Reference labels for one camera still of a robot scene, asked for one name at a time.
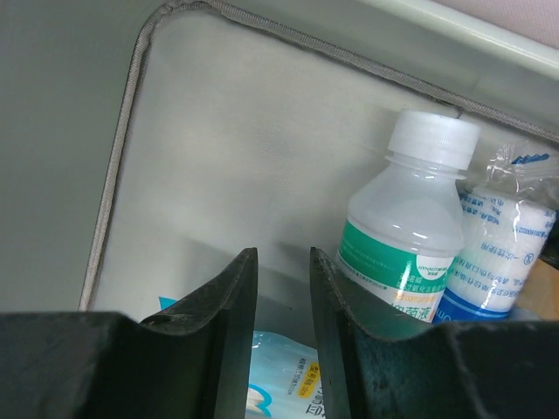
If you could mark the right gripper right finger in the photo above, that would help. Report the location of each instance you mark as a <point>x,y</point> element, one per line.
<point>377,362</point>

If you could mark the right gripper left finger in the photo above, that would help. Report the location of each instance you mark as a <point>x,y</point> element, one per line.
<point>190,360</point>

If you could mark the large blue packet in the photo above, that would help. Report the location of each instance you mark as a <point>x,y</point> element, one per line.
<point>256,374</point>

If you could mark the white blue small bottle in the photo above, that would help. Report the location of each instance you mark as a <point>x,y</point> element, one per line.
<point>509,215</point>

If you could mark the white green bottle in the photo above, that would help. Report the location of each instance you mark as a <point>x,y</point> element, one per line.
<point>404,228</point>

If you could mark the pink medicine kit case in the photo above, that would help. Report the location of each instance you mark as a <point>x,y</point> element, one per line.
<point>145,143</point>

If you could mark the brown medicine bottle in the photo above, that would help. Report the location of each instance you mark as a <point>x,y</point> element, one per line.
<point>539,295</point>

